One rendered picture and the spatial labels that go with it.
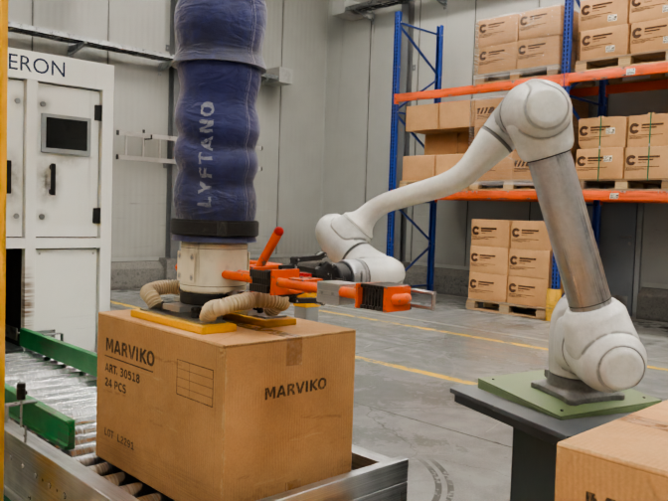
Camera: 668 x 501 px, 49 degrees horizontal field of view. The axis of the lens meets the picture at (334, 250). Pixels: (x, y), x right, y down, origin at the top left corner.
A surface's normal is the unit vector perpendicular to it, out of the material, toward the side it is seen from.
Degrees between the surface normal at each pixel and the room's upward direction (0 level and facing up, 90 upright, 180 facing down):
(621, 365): 100
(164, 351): 90
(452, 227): 90
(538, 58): 90
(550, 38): 90
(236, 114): 76
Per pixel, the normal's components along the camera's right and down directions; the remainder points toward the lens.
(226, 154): 0.36, -0.29
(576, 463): -0.72, 0.01
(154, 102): 0.70, 0.06
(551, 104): -0.06, 0.02
